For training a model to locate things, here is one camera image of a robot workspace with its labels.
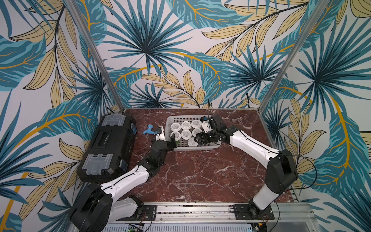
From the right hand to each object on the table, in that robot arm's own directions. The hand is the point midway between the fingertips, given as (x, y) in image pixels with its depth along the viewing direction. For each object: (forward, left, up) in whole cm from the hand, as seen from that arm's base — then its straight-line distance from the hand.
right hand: (200, 137), depth 86 cm
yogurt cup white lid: (+13, +15, -6) cm, 21 cm away
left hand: (-1, +19, +3) cm, 19 cm away
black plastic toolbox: (-8, +50, +3) cm, 50 cm away
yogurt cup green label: (+14, +8, -6) cm, 18 cm away
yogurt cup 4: (+9, +1, -7) cm, 12 cm away
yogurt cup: (-2, -2, +13) cm, 13 cm away
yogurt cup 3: (+6, +8, -6) cm, 12 cm away
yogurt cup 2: (+6, +14, -6) cm, 16 cm away
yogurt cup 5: (+1, +5, -7) cm, 9 cm away
